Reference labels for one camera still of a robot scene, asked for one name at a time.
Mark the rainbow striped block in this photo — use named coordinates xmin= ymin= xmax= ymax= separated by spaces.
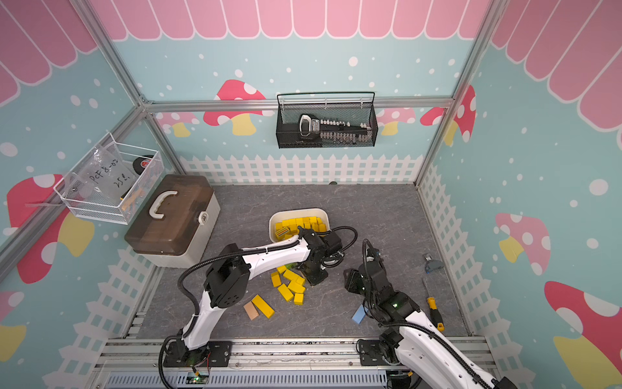
xmin=275 ymin=227 xmax=290 ymax=242

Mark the white oval plastic tub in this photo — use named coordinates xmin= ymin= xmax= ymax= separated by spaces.
xmin=269 ymin=208 xmax=330 ymax=242

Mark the long yellow block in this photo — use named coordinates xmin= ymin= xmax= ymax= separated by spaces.
xmin=251 ymin=295 xmax=275 ymax=319

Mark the tan wooden block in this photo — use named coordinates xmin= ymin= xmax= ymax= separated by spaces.
xmin=244 ymin=301 xmax=259 ymax=320

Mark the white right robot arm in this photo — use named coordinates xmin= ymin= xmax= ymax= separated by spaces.
xmin=344 ymin=239 xmax=516 ymax=388

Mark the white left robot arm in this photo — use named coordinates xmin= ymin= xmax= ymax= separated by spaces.
xmin=156 ymin=226 xmax=358 ymax=374

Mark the light blue block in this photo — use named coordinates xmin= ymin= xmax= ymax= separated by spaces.
xmin=351 ymin=305 xmax=366 ymax=325

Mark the grey blue clamp tool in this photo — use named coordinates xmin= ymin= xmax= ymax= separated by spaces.
xmin=423 ymin=253 xmax=445 ymax=274

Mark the yellow black screwdriver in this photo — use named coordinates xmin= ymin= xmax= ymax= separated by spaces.
xmin=422 ymin=278 xmax=445 ymax=332

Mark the brown lidded storage box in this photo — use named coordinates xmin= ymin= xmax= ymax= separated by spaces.
xmin=124 ymin=174 xmax=220 ymax=268

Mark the black tape roll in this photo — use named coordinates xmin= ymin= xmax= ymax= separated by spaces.
xmin=132 ymin=155 xmax=154 ymax=175

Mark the black wire mesh basket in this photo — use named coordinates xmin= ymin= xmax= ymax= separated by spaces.
xmin=275 ymin=92 xmax=378 ymax=148

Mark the clear wire wall basket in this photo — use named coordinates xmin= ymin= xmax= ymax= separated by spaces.
xmin=53 ymin=133 xmax=165 ymax=225

